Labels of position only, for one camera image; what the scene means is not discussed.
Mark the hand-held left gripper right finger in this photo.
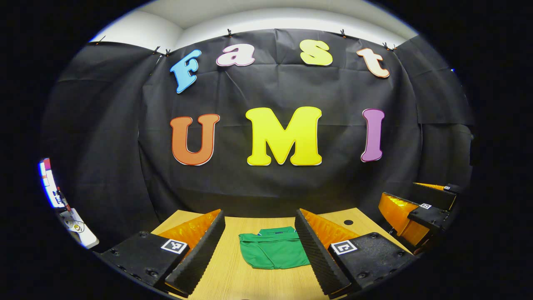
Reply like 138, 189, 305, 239
295, 208, 419, 297

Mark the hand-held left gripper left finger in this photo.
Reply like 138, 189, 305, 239
94, 209, 226, 297

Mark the green polo T-shirt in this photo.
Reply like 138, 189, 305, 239
239, 226, 311, 270

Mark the black backdrop cloth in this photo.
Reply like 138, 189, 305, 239
42, 28, 475, 246

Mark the white and blue banner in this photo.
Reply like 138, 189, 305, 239
39, 157, 65, 209

